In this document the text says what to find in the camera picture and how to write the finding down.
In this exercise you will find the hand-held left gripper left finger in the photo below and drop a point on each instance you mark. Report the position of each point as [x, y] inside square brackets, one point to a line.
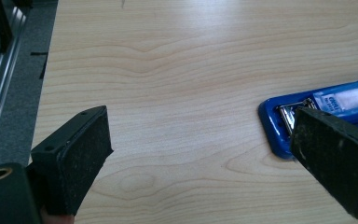
[74, 161]

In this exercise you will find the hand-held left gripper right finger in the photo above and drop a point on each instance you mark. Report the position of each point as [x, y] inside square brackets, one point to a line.
[335, 161]

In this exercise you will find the blue stapler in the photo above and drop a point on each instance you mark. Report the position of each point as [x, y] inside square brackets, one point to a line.
[271, 124]

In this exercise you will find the black metal stand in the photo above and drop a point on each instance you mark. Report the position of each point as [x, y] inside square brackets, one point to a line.
[3, 31]

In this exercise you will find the metal floor rail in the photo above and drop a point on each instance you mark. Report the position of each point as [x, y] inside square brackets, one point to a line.
[0, 84]

